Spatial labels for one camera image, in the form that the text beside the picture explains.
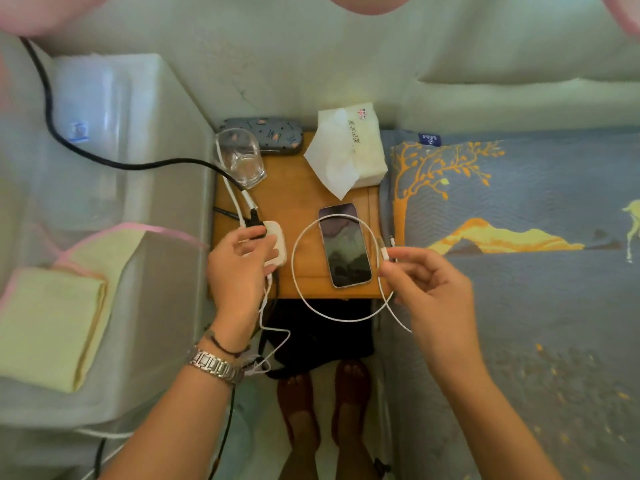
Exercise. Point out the cream pink deer curtain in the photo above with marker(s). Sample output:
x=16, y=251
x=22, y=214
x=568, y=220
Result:
x=50, y=9

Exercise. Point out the gray patterned glasses case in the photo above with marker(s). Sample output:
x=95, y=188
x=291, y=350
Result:
x=280, y=134

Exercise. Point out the small wooden bedside table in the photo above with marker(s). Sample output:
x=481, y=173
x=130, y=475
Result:
x=295, y=184

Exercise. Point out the black smartphone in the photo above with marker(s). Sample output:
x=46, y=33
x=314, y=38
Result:
x=345, y=254

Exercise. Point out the person's left hand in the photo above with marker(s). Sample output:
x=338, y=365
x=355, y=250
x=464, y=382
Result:
x=235, y=284

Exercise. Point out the yellow cloth pink trim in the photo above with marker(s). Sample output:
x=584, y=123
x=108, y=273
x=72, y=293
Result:
x=45, y=329
x=100, y=249

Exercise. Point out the person's left leg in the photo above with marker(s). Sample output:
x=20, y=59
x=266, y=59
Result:
x=300, y=459

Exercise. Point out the pale padded headboard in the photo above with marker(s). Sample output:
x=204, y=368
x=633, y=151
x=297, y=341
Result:
x=525, y=104

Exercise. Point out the person's right hand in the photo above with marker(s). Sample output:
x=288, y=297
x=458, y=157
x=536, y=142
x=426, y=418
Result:
x=440, y=309

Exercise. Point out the translucent plastic drawer unit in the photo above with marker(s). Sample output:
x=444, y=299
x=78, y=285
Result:
x=150, y=304

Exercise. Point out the white tissue pack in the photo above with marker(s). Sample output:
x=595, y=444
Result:
x=350, y=149

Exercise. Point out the person's right leg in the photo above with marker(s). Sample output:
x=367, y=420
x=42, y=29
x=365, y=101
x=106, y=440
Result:
x=355, y=459

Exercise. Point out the white bed frame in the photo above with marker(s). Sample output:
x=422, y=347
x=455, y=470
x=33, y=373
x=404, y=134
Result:
x=384, y=394

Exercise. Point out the silver metal wristwatch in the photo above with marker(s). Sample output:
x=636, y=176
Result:
x=215, y=365

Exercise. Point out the white charger hub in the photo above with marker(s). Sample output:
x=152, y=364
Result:
x=281, y=247

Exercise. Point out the clear drinking glass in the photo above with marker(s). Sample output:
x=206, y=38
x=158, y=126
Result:
x=242, y=159

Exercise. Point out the person's leg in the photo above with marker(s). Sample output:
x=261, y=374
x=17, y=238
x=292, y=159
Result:
x=300, y=459
x=355, y=459

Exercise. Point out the black bag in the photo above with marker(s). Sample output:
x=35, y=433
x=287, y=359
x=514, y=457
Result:
x=320, y=339

